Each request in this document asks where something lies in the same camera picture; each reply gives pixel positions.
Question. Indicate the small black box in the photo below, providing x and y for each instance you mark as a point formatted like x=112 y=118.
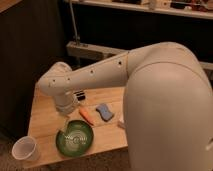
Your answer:
x=80 y=95

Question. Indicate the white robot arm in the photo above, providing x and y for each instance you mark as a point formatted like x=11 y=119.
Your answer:
x=167 y=104

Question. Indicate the blue sponge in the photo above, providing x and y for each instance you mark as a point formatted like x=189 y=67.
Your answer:
x=104 y=112

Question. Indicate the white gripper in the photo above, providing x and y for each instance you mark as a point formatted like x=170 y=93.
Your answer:
x=66 y=103

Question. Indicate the green ceramic bowl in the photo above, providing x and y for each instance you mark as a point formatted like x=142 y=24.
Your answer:
x=75 y=140

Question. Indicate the white wall shelf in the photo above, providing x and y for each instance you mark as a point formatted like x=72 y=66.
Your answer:
x=153 y=6

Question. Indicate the white ceramic cup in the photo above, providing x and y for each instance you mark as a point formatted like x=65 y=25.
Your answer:
x=26 y=149

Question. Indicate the orange carrot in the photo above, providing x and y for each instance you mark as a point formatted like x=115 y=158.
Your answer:
x=84 y=113

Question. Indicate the vertical metal pole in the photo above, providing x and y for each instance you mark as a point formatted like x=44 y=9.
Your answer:
x=76 y=36

